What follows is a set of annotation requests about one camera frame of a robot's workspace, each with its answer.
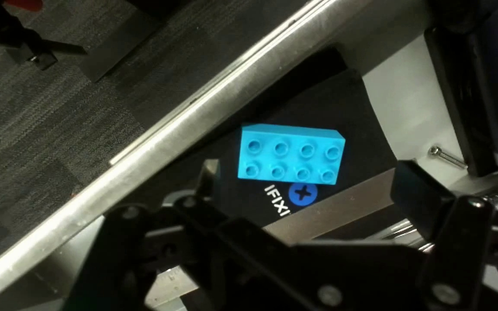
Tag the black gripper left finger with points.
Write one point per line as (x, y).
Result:
(208, 180)

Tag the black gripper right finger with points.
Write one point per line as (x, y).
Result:
(423, 199)

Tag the blue toy building brick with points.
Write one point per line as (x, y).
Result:
(291, 154)

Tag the black iFixit box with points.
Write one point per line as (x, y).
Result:
(338, 102)

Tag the left orange-handled black clamp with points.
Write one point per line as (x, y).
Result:
(27, 45)

